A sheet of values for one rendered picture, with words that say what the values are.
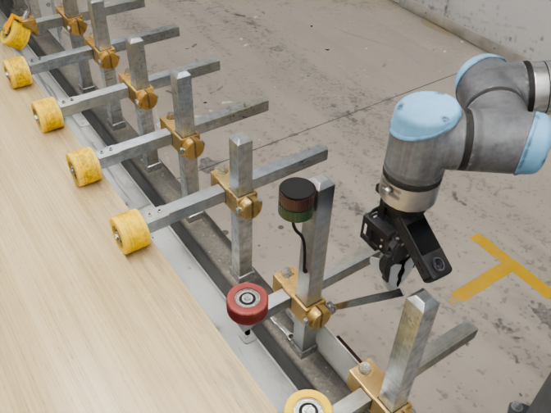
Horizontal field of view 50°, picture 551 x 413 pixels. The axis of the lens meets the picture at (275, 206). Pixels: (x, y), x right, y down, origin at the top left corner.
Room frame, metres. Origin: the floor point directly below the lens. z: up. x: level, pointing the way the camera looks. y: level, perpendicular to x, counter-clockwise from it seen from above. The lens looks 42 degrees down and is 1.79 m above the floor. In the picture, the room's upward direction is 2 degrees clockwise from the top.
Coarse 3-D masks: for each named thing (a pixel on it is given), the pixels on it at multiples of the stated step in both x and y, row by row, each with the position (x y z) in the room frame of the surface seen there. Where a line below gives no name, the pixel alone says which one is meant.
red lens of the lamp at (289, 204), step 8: (280, 184) 0.74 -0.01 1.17; (280, 192) 0.72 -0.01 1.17; (280, 200) 0.72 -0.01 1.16; (288, 200) 0.71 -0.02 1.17; (296, 200) 0.70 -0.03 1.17; (304, 200) 0.71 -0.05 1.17; (312, 200) 0.72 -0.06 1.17; (288, 208) 0.71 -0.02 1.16; (296, 208) 0.70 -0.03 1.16; (304, 208) 0.71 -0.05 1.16
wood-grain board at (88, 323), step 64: (0, 64) 1.57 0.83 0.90; (0, 128) 1.25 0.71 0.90; (64, 128) 1.26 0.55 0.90; (0, 192) 1.00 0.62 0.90; (64, 192) 1.01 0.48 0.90; (0, 256) 0.81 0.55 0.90; (64, 256) 0.82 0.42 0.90; (128, 256) 0.82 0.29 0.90; (0, 320) 0.65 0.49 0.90; (64, 320) 0.66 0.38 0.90; (128, 320) 0.66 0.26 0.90; (192, 320) 0.67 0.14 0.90; (0, 384) 0.52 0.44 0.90; (64, 384) 0.53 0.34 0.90; (128, 384) 0.53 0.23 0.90; (192, 384) 0.54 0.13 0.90; (256, 384) 0.54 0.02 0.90
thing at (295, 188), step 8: (288, 184) 0.74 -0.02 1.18; (296, 184) 0.74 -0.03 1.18; (304, 184) 0.74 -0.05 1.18; (312, 184) 0.74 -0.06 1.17; (288, 192) 0.72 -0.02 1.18; (296, 192) 0.72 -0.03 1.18; (304, 192) 0.72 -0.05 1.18; (312, 192) 0.72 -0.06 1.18; (312, 216) 0.74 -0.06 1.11; (296, 232) 0.73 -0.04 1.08; (304, 240) 0.74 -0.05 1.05; (304, 248) 0.74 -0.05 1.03; (304, 256) 0.74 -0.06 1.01; (304, 264) 0.74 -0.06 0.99; (304, 272) 0.74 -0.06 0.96
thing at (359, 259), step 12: (360, 252) 0.90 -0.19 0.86; (372, 252) 0.90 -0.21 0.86; (336, 264) 0.86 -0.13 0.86; (348, 264) 0.86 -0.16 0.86; (360, 264) 0.87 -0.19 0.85; (324, 276) 0.83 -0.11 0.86; (336, 276) 0.84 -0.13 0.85; (324, 288) 0.82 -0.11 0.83; (276, 300) 0.76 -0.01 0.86; (288, 300) 0.76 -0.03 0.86; (276, 312) 0.75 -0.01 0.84; (240, 324) 0.71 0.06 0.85; (252, 324) 0.71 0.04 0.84
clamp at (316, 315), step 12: (276, 276) 0.81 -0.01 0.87; (276, 288) 0.81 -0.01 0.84; (288, 288) 0.78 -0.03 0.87; (300, 300) 0.75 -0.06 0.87; (324, 300) 0.75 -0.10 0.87; (300, 312) 0.74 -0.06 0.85; (312, 312) 0.73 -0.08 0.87; (324, 312) 0.73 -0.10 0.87; (312, 324) 0.71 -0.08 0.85; (324, 324) 0.73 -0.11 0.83
